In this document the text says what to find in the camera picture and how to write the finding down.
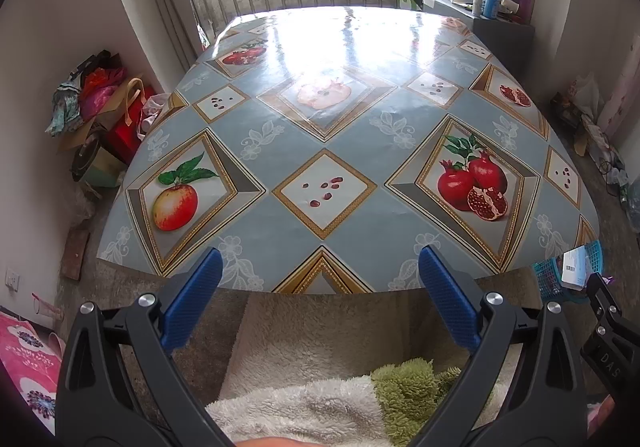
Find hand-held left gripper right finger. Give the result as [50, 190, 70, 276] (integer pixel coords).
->
[417, 244, 586, 447]

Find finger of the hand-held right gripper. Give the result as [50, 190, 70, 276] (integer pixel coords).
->
[587, 272, 623, 333]

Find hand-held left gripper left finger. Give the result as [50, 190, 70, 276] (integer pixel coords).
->
[56, 247, 226, 447]

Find clear water bottle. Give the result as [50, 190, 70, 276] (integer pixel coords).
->
[561, 248, 590, 292]

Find blue mesh wastebasket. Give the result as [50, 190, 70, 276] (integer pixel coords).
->
[531, 239, 605, 305]

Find person's right forearm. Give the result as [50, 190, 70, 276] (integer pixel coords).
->
[587, 394, 616, 435]

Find grey-brown sheet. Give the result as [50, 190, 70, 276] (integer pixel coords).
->
[100, 262, 543, 428]

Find green fluffy blanket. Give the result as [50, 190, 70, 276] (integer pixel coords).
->
[370, 358, 501, 447]

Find beige plush blanket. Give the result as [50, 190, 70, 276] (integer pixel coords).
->
[220, 297, 451, 400]

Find wooden board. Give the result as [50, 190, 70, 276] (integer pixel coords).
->
[61, 229, 91, 283]

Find white fluffy blanket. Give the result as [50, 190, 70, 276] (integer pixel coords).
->
[204, 374, 393, 447]

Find pale green box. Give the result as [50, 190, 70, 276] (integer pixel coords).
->
[70, 132, 126, 188]

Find brown cardboard piece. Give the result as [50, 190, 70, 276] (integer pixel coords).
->
[572, 127, 593, 158]

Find red box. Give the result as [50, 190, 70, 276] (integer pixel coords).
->
[107, 114, 148, 165]

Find pink floral mat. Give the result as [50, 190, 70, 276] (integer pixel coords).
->
[0, 309, 68, 435]

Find dark box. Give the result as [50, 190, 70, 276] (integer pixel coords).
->
[550, 92, 581, 128]

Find white plastic bag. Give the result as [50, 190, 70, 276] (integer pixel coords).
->
[567, 74, 601, 120]

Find pink floral roll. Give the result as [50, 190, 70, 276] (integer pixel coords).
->
[597, 34, 640, 138]

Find floral cloth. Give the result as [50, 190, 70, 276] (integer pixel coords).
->
[46, 82, 83, 138]

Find red plastic bag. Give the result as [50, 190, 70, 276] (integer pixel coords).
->
[80, 68, 126, 120]

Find grey cabinet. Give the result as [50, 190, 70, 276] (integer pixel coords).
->
[422, 0, 536, 58]

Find grey curtain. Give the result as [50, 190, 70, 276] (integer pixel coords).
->
[102, 0, 221, 92]

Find paper bag with handles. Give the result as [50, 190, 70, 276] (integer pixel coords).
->
[107, 77, 158, 128]

